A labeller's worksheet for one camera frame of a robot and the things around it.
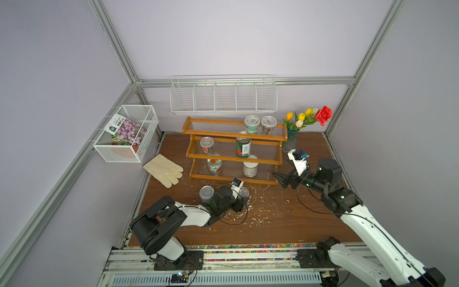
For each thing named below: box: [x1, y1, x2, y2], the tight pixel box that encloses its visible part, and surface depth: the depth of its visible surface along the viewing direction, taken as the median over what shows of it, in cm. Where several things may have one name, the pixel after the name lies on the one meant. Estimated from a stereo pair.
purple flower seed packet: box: [103, 113, 148, 148], surface depth 75 cm
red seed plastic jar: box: [199, 136, 215, 155], surface depth 90 cm
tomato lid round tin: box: [207, 158, 223, 176], surface depth 98 cm
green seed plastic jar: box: [244, 114, 260, 135], surface depth 80 cm
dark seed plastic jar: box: [261, 115, 278, 136], surface depth 80 cm
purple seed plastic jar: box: [237, 186, 250, 203], surface depth 88 cm
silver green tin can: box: [199, 185, 215, 204], surface depth 91 cm
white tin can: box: [242, 161, 259, 179], surface depth 93 cm
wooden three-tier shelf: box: [181, 116, 289, 185], surface depth 91 cm
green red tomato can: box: [236, 136, 252, 159], surface depth 84 cm
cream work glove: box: [142, 153, 184, 189], surface depth 104 cm
